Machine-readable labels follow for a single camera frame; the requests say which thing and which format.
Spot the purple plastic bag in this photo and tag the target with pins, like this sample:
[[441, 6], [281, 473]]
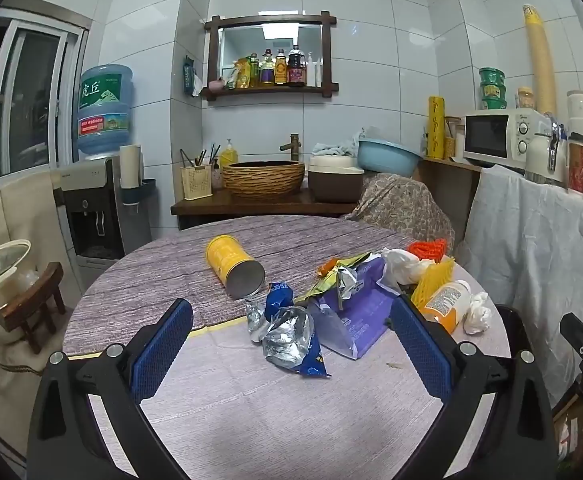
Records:
[[361, 310]]

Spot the water dispenser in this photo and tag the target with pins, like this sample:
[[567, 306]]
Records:
[[88, 210]]

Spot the orange foam net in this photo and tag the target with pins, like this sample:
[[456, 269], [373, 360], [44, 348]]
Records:
[[427, 250]]

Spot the small pink bowl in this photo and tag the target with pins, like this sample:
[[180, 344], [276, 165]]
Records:
[[216, 85]]

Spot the glass jar with yellow contents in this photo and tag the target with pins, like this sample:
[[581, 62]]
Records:
[[451, 147]]

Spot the brown and cream rice cooker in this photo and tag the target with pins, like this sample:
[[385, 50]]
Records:
[[334, 182]]

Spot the dark wooden stool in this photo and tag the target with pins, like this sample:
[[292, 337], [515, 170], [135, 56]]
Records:
[[36, 295]]

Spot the bamboo style faucet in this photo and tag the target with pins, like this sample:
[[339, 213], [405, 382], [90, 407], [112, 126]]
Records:
[[294, 147]]

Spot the tall stack of yellow cups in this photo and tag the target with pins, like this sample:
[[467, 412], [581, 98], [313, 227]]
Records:
[[540, 60]]

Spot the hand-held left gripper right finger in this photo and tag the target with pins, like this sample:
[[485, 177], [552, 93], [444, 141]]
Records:
[[419, 347]]

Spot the small orange wrapper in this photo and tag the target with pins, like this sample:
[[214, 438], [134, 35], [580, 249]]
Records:
[[327, 267]]

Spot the white microwave oven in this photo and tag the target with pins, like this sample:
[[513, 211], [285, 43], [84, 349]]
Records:
[[489, 135]]

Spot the dark wooden counter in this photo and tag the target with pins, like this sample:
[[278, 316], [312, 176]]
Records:
[[251, 207]]

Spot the white plastic bag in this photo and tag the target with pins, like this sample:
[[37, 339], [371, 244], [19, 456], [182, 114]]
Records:
[[404, 266]]

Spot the dark plastic trash bin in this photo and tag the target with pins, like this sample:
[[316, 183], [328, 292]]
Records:
[[511, 327]]

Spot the jar with orange lid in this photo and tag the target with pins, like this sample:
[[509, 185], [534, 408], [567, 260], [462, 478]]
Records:
[[525, 100]]

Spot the red paper cup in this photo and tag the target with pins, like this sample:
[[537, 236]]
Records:
[[579, 167]]

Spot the green and yellow bottle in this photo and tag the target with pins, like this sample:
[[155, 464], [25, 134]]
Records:
[[254, 72]]

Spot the bottle with purple label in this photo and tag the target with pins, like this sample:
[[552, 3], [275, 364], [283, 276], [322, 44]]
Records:
[[268, 72]]

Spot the paisley patterned cloth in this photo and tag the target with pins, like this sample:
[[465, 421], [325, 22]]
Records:
[[396, 210]]

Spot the cream thermos jug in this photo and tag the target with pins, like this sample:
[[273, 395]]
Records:
[[539, 157]]

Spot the wooden framed mirror shelf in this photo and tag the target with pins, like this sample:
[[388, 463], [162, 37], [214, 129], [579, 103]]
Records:
[[214, 55]]

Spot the cream paper cup stack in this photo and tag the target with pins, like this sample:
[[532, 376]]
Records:
[[131, 165]]

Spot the sliding window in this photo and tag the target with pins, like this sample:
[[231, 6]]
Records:
[[31, 100]]

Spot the teal cup holder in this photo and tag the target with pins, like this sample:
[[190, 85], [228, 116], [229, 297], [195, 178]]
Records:
[[144, 191]]

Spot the wooden cabinet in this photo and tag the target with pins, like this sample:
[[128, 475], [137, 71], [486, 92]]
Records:
[[446, 185]]

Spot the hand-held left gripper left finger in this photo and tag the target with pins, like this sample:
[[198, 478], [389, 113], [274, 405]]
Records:
[[164, 350]]

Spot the green and gold foil wrapper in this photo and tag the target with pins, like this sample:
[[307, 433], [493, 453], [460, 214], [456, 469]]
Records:
[[321, 287]]

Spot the small pink bottle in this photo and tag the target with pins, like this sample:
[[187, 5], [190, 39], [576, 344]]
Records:
[[216, 175]]

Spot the slim white bottle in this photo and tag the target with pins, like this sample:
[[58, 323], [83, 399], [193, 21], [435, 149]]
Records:
[[319, 74]]

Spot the white tissue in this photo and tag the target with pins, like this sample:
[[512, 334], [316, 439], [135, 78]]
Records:
[[477, 312]]

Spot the small blue foil bag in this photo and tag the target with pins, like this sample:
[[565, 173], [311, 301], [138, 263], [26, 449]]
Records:
[[277, 300]]

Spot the yellow cylindrical can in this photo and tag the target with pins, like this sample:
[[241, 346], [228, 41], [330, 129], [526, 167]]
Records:
[[226, 260]]

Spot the lilac woven tablecloth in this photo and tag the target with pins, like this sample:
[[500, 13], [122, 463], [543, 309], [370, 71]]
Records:
[[271, 420]]

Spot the grey wood-print tablecloth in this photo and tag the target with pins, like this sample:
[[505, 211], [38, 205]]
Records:
[[171, 260]]

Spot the bundle of dark chopsticks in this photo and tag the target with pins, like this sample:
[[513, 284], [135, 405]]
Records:
[[201, 157]]

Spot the tall yellow box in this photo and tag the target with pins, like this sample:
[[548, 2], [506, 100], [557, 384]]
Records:
[[436, 127]]

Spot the large blue foil bag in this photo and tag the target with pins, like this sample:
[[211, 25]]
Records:
[[291, 342]]

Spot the green tissue packet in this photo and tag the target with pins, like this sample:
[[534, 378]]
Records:
[[189, 75]]

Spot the wicker pattern sink basin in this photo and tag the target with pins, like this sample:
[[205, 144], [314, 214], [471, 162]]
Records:
[[264, 180]]

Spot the yellow pouch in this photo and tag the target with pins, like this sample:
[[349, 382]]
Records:
[[241, 75]]

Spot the light blue plastic basin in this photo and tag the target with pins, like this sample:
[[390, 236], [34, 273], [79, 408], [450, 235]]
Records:
[[386, 157]]

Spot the blue water jug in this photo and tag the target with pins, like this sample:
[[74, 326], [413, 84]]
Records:
[[103, 110]]

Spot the cream chopstick holder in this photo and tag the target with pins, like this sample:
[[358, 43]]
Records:
[[196, 182]]

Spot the dark sauce bottle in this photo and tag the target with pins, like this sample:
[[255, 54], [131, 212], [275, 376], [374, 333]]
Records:
[[296, 70]]

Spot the white non-woven cloth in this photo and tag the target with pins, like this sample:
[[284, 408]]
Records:
[[531, 250]]

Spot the yellow soap bottle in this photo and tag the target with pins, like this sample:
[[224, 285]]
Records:
[[229, 156]]

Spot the grey-blue towel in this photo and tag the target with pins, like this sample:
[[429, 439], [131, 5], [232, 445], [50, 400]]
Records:
[[334, 149]]

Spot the yellow foam net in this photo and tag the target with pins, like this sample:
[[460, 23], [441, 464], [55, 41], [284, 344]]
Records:
[[434, 280]]

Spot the orange bottle with white label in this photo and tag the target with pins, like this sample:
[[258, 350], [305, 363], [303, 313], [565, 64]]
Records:
[[446, 305]]

